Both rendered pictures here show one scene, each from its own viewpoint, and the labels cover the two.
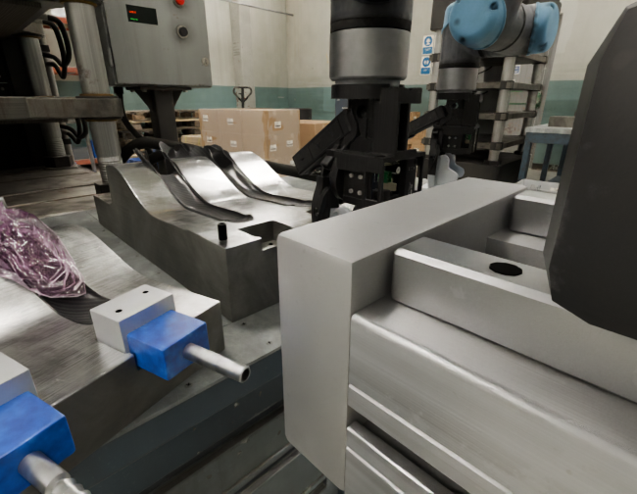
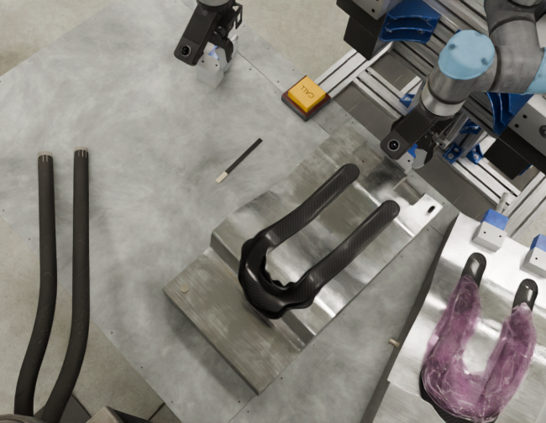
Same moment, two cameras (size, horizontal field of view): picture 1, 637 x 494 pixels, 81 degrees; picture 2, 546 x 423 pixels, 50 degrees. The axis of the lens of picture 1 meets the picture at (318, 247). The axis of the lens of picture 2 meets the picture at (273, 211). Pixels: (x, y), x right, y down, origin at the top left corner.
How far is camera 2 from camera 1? 1.30 m
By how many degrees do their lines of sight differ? 74
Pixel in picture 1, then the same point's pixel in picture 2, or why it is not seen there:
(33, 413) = (541, 242)
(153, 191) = (348, 281)
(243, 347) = (448, 214)
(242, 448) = not seen: hidden behind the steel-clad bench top
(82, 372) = (514, 246)
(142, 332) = (501, 228)
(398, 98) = not seen: hidden behind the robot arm
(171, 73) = not seen: outside the picture
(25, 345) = (503, 276)
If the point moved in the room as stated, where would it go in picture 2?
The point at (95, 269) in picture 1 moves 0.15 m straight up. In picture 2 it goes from (449, 277) to (480, 253)
